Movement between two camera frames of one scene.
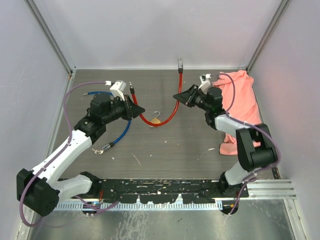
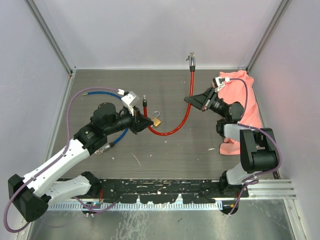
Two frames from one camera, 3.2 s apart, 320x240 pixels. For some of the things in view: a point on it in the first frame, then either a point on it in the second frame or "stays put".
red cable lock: x=169 y=120 → x=191 y=59
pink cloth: x=239 y=100 stays put
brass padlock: x=155 y=120 stays put
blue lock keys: x=97 y=152 stays put
